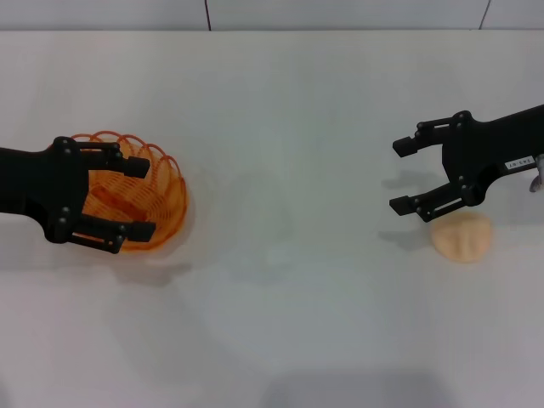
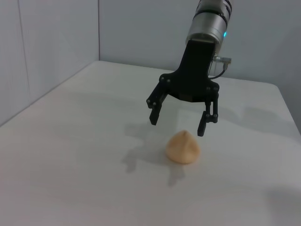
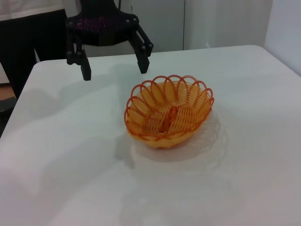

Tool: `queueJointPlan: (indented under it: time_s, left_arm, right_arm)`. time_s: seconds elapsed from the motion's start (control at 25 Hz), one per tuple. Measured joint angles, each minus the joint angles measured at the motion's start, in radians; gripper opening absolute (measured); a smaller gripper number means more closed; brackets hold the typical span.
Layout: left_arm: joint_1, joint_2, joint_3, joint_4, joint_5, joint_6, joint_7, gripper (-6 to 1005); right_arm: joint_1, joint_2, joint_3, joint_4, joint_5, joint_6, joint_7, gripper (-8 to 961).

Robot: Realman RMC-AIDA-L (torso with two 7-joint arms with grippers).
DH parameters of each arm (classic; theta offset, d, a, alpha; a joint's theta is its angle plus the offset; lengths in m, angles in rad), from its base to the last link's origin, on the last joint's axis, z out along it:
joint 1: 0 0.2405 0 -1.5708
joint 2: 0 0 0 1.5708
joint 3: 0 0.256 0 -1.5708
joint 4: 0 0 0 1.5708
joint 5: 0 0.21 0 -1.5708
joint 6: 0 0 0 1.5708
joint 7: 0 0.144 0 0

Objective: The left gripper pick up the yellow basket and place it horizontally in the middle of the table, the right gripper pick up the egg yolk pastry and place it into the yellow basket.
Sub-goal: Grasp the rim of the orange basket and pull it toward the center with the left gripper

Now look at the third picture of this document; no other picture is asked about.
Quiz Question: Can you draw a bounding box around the orange plastic woven basket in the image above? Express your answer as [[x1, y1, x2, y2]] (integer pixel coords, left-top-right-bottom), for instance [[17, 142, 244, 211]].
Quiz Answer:
[[124, 75, 216, 150]]

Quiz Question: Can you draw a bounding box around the person in black trousers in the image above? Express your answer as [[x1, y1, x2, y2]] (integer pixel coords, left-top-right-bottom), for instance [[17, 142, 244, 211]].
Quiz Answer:
[[0, 8, 68, 100]]

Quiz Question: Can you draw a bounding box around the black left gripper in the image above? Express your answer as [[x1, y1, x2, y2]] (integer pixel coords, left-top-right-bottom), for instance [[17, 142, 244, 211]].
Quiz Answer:
[[65, 0, 155, 81]]

